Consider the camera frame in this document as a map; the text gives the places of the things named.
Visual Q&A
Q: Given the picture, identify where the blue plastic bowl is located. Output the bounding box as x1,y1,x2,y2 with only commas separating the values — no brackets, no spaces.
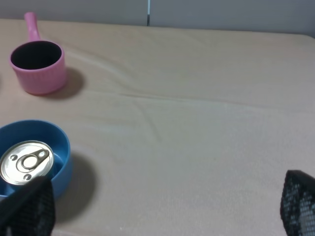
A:
0,120,72,199

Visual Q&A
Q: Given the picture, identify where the peach tablecloth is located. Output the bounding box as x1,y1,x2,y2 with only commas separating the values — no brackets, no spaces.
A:
0,19,315,236

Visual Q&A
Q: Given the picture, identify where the short green-label tin can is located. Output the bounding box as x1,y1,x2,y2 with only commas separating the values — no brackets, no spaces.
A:
0,140,55,186

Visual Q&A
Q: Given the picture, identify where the pink saucepan with handle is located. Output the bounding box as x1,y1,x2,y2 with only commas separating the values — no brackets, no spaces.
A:
10,12,67,95

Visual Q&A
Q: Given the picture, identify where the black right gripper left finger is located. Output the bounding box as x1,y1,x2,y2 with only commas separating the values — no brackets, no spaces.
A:
0,177,56,236

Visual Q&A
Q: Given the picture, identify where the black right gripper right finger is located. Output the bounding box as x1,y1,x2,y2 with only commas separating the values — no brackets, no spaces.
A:
280,170,315,236

